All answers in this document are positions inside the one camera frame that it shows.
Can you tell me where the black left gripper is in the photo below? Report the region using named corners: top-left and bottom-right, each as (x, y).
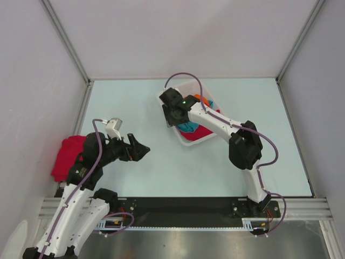
top-left (98, 132), bottom-right (149, 166)

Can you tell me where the pink t shirt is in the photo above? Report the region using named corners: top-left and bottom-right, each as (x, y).
top-left (180, 107), bottom-right (221, 141)

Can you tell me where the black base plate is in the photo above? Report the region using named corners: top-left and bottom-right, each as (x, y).
top-left (119, 197), bottom-right (283, 228)

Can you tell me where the folded red t shirt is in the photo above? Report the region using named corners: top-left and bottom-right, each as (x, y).
top-left (51, 135), bottom-right (86, 182)

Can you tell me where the orange t shirt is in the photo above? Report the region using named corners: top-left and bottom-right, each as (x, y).
top-left (194, 94), bottom-right (211, 107)

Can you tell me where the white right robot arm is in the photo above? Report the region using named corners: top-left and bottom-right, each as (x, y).
top-left (159, 88), bottom-right (271, 216)

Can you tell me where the aluminium frame rail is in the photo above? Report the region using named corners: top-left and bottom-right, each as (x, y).
top-left (37, 196), bottom-right (332, 221)

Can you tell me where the white slotted cable duct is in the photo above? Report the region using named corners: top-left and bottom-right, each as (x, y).
top-left (93, 219), bottom-right (270, 236)

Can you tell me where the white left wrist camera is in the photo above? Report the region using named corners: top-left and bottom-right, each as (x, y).
top-left (105, 118), bottom-right (122, 140)

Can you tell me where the teal t shirt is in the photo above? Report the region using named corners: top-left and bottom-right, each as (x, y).
top-left (176, 101), bottom-right (220, 134)

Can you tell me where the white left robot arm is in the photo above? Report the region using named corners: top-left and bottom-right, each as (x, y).
top-left (23, 132), bottom-right (150, 258)

